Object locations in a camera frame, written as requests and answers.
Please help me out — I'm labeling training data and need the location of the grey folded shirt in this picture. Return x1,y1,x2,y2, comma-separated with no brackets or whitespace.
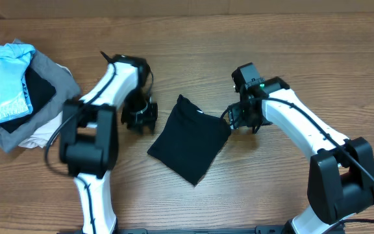
0,38,82,154

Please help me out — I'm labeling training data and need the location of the light blue printed shirt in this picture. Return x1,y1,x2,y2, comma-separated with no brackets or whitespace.
0,44,36,123

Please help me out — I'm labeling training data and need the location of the folded black shirt in pile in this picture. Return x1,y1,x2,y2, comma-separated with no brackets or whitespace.
0,68,56,133

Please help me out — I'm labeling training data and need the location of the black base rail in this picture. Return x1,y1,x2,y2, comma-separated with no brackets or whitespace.
56,224,292,234

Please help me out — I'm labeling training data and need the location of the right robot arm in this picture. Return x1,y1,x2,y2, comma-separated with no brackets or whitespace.
227,63,374,233

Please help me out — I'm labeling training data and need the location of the white folded shirt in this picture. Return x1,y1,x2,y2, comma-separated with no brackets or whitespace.
0,51,73,150

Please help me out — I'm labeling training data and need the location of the black t-shirt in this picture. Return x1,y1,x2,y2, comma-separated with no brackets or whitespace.
147,95,231,186

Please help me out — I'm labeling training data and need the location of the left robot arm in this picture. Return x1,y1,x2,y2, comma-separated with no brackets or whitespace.
58,55,158,233

